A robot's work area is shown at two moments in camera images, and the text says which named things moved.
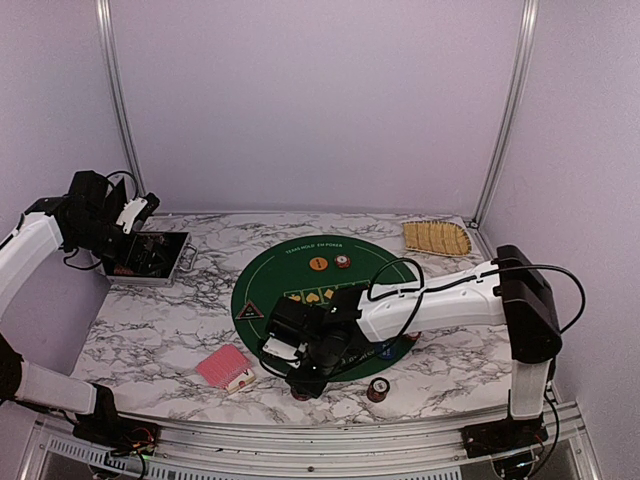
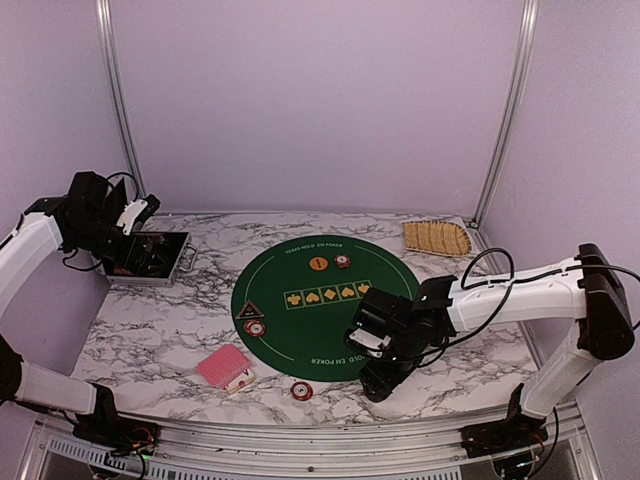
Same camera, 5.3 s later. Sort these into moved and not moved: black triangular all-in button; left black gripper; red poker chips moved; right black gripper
Moved: right black gripper
Not moved: left black gripper; black triangular all-in button; red poker chips moved
